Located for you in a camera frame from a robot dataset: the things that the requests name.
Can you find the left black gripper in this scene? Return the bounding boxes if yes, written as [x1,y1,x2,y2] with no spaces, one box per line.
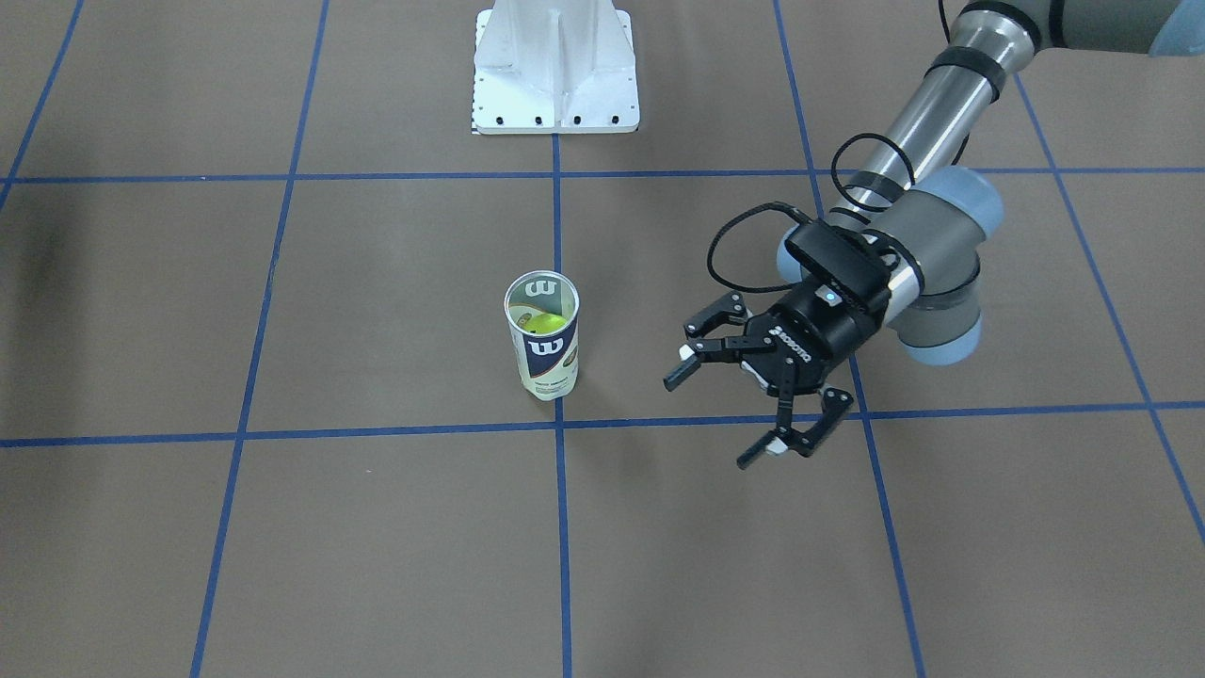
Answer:
[664,282,886,468]

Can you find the yellow tennis ball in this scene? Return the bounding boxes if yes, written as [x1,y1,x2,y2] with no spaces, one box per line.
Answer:
[516,312,569,336]

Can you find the clear tennis ball can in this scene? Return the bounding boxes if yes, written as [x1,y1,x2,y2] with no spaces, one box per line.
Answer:
[502,270,581,402]

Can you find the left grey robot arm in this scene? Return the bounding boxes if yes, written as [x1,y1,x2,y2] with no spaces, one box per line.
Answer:
[664,1,1203,468]

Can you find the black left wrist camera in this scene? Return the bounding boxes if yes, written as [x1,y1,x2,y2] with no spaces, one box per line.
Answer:
[784,220,890,322]

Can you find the white metal base plate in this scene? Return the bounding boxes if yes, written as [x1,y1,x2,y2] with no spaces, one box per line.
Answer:
[471,1,641,135]

